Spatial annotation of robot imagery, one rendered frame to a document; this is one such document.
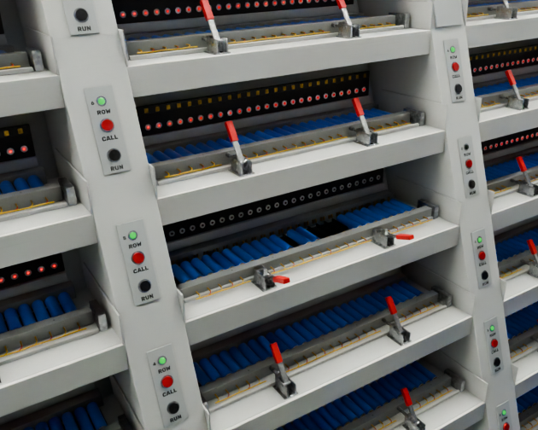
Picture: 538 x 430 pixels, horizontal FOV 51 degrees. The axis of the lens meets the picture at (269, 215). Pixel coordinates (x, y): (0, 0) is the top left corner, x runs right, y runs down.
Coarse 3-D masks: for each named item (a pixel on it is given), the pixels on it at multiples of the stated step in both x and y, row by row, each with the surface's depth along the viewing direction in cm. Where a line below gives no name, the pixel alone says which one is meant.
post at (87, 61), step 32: (32, 0) 80; (96, 0) 79; (64, 32) 77; (64, 64) 77; (96, 64) 80; (64, 96) 78; (128, 96) 82; (64, 128) 83; (128, 128) 82; (96, 160) 80; (96, 192) 80; (128, 192) 82; (96, 224) 80; (160, 224) 85; (96, 256) 85; (160, 256) 85; (128, 288) 83; (160, 288) 85; (128, 320) 83; (160, 320) 85; (128, 352) 83; (128, 384) 88; (192, 384) 88; (160, 416) 86; (192, 416) 89
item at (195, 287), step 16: (368, 224) 112; (384, 224) 112; (400, 224) 114; (416, 224) 114; (320, 240) 106; (336, 240) 106; (352, 240) 109; (272, 256) 101; (288, 256) 101; (304, 256) 103; (224, 272) 96; (240, 272) 97; (192, 288) 93; (208, 288) 94
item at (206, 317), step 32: (352, 192) 123; (416, 192) 124; (256, 224) 112; (320, 224) 118; (448, 224) 116; (352, 256) 105; (384, 256) 107; (416, 256) 112; (256, 288) 96; (288, 288) 96; (320, 288) 100; (192, 320) 88; (224, 320) 91; (256, 320) 95
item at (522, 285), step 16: (512, 224) 149; (528, 224) 152; (496, 240) 144; (512, 240) 145; (528, 240) 132; (496, 256) 137; (512, 256) 138; (528, 256) 136; (512, 272) 134; (528, 272) 133; (512, 288) 128; (528, 288) 127; (512, 304) 125; (528, 304) 129
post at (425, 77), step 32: (416, 0) 111; (448, 32) 112; (384, 64) 123; (416, 64) 115; (416, 96) 117; (448, 96) 113; (448, 128) 113; (416, 160) 122; (448, 160) 114; (480, 160) 118; (448, 192) 116; (480, 192) 118; (480, 224) 118; (448, 256) 120; (480, 320) 120; (448, 352) 127; (480, 352) 120; (512, 384) 125; (512, 416) 126
